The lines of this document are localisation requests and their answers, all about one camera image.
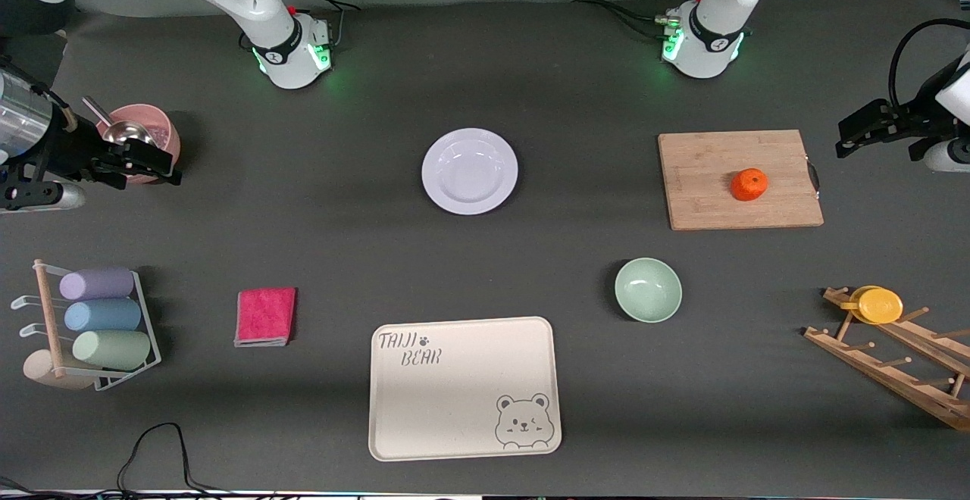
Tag orange fruit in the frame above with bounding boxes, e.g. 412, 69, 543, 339
731, 168, 769, 202

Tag white round plate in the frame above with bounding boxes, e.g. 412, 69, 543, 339
421, 128, 519, 216

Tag metal scoop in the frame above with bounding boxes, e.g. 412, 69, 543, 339
82, 96, 156, 146

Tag pink bowl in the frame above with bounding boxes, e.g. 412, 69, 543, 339
96, 104, 182, 184

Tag purple cup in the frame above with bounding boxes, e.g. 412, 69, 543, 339
59, 267, 136, 302

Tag blue cup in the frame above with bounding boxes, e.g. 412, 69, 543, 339
64, 298, 143, 333

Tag yellow cup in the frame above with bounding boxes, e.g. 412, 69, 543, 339
840, 286, 904, 325

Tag wooden cutting board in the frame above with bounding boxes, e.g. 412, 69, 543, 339
658, 130, 825, 231

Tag pink folded cloth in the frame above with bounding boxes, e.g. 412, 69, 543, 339
234, 287, 298, 348

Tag green cup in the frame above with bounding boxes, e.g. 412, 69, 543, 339
72, 330, 152, 371

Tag beige cup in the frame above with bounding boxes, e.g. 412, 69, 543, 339
23, 348, 95, 391

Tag wooden peg drying rack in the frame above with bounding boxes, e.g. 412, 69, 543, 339
803, 286, 970, 433

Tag pale green bowl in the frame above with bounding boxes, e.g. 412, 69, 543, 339
615, 258, 683, 324

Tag cream bear print tray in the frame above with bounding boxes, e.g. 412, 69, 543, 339
368, 316, 562, 461

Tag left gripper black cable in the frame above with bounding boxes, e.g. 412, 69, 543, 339
888, 19, 970, 111

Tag white wire cup rack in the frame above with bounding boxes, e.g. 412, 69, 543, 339
11, 259, 162, 392

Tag black cable at table edge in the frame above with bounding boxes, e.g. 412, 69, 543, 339
0, 422, 304, 500

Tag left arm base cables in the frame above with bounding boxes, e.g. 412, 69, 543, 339
572, 0, 709, 42

